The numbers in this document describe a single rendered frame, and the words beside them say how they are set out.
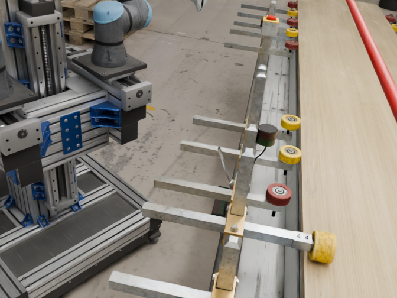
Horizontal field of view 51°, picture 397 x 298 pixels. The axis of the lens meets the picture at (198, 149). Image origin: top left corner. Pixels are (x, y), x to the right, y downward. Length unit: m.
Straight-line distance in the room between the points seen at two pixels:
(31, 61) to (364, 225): 1.29
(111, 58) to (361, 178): 1.05
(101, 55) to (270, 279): 1.06
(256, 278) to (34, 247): 1.10
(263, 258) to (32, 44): 1.14
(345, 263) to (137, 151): 2.11
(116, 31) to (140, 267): 1.20
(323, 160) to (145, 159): 1.66
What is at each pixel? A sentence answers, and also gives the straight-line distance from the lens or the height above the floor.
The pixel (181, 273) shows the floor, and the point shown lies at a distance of 2.26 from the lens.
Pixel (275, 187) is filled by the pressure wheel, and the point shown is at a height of 0.90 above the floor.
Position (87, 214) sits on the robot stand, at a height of 0.21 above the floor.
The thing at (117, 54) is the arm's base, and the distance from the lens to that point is 1.76.
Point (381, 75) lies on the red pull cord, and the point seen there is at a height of 1.64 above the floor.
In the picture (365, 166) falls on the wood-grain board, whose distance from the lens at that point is 1.64.
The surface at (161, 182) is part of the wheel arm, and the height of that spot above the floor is 0.86.
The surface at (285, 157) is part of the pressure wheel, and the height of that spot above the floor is 0.90.
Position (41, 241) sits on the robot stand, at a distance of 2.17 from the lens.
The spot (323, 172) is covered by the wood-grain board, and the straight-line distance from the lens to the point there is 1.54.
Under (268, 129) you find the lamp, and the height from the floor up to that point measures 1.10.
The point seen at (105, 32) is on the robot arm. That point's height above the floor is 1.18.
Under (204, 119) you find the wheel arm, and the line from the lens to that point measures 1.83.
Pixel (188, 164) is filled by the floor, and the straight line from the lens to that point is 2.97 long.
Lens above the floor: 1.74
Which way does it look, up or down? 34 degrees down
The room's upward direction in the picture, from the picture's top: 6 degrees clockwise
